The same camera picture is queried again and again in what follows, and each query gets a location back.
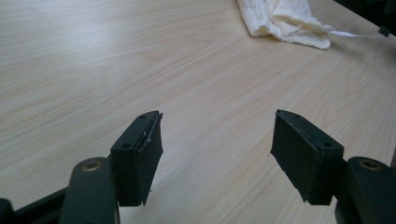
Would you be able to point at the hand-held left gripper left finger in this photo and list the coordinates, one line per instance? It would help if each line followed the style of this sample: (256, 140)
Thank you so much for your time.
(134, 161)

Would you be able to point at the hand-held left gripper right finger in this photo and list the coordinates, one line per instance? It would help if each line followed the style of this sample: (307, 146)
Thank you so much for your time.
(306, 158)

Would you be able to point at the white cloth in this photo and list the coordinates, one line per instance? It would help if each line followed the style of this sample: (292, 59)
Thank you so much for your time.
(280, 21)

